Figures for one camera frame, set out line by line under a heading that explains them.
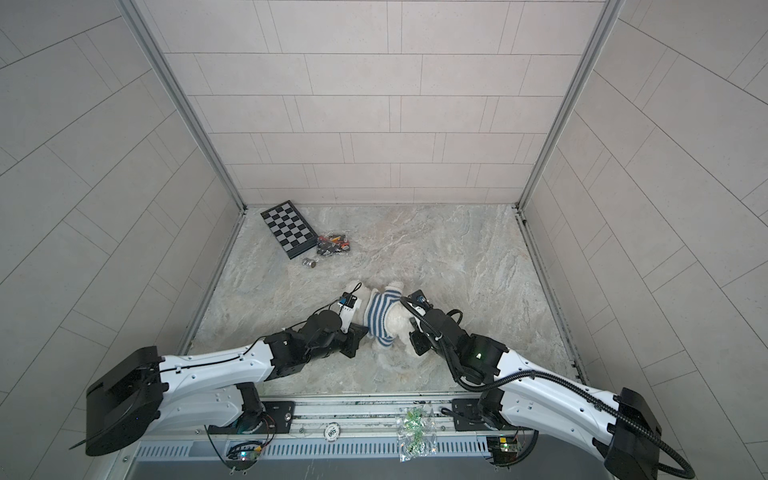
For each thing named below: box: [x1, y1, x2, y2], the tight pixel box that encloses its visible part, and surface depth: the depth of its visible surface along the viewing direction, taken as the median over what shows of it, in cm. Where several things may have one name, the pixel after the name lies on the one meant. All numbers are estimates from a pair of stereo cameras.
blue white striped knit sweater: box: [364, 288, 401, 346], surface depth 79 cm
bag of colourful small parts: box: [316, 234, 351, 257], surface depth 104 cm
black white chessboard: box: [260, 200, 318, 260], surface depth 107 cm
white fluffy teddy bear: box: [348, 280, 417, 357], surface depth 79 cm
